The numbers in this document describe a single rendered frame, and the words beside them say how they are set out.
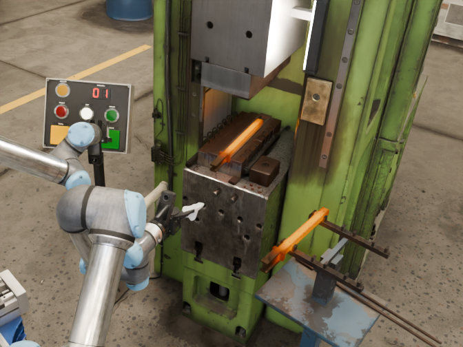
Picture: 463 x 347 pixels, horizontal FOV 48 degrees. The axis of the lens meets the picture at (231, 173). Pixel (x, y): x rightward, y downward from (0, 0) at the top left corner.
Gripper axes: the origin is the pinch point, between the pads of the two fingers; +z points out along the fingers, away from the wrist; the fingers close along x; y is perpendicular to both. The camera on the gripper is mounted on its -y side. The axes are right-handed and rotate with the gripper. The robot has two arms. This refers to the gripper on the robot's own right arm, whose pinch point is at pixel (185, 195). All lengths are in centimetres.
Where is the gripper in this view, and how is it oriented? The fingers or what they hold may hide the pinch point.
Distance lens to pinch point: 182.4
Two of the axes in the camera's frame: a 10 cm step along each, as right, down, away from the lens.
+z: 4.5, -4.8, 7.6
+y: -0.7, 8.2, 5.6
